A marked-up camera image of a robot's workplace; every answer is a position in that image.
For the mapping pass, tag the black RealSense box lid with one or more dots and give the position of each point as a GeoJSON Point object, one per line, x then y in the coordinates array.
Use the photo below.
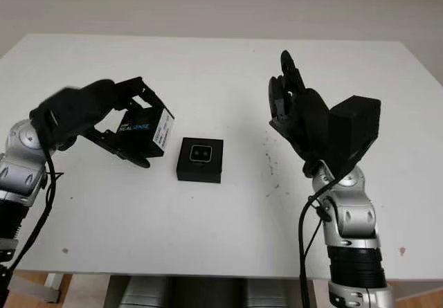
{"type": "Point", "coordinates": [142, 131]}

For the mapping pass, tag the white table leg frame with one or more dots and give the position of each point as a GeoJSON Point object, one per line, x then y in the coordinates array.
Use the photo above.
{"type": "Point", "coordinates": [52, 287]}

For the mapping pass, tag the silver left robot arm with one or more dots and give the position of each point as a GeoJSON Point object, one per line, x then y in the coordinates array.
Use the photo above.
{"type": "Point", "coordinates": [19, 169]}

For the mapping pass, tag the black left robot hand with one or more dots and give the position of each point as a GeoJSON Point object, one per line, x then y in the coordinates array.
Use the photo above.
{"type": "Point", "coordinates": [76, 110]}

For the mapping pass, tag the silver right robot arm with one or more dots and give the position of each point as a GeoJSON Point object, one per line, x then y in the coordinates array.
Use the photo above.
{"type": "Point", "coordinates": [356, 225]}

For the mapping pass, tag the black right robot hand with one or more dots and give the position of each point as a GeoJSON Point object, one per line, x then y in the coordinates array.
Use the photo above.
{"type": "Point", "coordinates": [308, 124]}

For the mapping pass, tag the black box base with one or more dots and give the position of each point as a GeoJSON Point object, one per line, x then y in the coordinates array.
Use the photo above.
{"type": "Point", "coordinates": [199, 173]}

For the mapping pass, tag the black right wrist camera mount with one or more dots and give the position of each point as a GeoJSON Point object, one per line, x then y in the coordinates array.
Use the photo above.
{"type": "Point", "coordinates": [356, 131]}

